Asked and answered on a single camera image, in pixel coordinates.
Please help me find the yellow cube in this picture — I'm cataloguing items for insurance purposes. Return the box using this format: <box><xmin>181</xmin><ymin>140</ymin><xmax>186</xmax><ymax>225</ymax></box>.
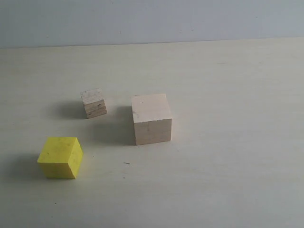
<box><xmin>37</xmin><ymin>137</ymin><xmax>83</xmax><ymax>179</ymax></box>

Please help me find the large pale wooden cube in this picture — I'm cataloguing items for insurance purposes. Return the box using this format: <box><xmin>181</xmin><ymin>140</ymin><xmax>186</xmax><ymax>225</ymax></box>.
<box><xmin>131</xmin><ymin>94</ymin><xmax>172</xmax><ymax>145</ymax></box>

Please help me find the medium plywood cube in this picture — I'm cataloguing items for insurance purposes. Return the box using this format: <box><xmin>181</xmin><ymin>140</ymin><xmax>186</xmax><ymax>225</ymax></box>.
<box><xmin>80</xmin><ymin>88</ymin><xmax>107</xmax><ymax>119</ymax></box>

